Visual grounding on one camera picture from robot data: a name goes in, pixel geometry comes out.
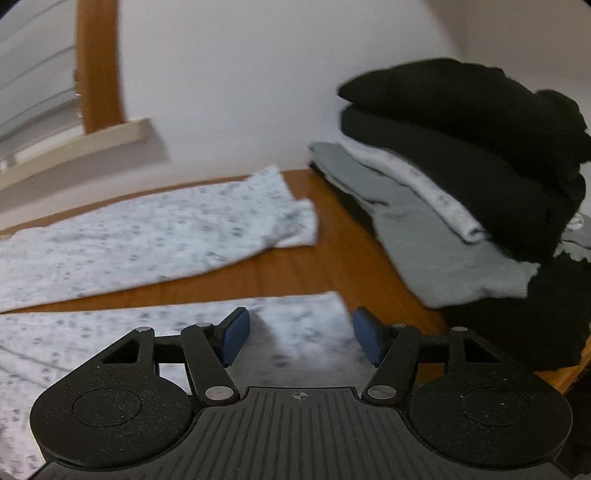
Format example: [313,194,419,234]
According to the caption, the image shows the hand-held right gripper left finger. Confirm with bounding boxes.
[99,307,252,408]

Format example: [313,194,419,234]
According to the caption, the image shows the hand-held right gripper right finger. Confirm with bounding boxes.
[352,308,502,408]

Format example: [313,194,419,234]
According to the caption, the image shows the white patterned pants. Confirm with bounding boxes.
[0,165,358,480]

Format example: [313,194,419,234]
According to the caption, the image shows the grey folded garment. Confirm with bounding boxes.
[308,141,541,308]

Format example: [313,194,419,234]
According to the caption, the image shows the black bag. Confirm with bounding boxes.
[438,254,591,372]

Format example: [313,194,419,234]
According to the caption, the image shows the white patterned folded garment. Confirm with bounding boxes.
[339,134,491,244]

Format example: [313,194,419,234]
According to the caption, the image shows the black folded garment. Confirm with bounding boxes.
[337,58,591,213]
[339,106,587,265]

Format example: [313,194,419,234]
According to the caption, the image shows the beige windowsill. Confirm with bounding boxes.
[0,117,169,217]

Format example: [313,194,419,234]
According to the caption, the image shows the grey window blind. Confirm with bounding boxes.
[0,0,86,172]

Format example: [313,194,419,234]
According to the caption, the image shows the wooden window frame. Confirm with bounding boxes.
[74,0,127,134]

